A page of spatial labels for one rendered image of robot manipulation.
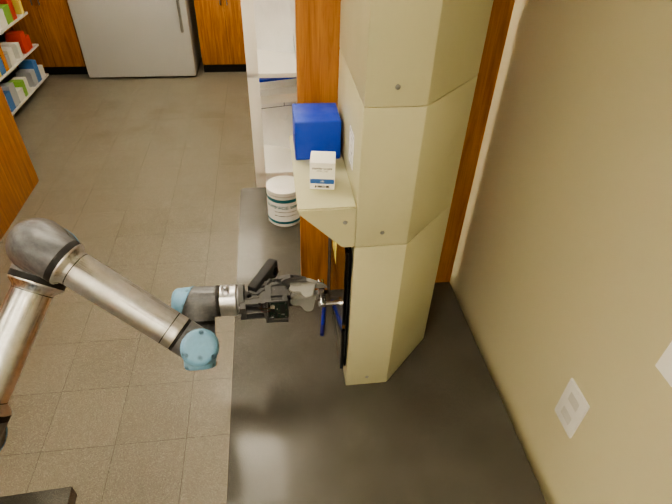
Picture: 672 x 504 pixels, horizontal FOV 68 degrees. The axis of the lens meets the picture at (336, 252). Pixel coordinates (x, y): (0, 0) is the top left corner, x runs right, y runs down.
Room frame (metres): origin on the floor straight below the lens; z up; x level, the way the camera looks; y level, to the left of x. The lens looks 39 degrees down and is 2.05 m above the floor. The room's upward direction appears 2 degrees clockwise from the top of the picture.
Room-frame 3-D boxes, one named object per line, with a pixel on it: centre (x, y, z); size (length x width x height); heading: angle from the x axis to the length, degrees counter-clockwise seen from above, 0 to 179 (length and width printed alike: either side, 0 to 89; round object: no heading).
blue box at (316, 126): (1.03, 0.05, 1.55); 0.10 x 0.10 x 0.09; 8
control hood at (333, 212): (0.95, 0.04, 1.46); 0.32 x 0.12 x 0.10; 8
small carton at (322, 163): (0.88, 0.03, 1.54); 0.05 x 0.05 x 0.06; 0
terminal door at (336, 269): (0.96, -0.01, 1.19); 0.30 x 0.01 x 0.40; 7
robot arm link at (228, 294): (0.85, 0.25, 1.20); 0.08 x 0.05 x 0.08; 8
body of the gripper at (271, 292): (0.85, 0.17, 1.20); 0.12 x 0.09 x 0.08; 98
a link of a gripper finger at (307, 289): (0.87, 0.06, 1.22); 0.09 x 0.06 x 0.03; 98
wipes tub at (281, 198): (1.56, 0.20, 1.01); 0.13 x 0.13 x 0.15
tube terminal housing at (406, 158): (0.98, -0.14, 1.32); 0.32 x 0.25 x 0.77; 8
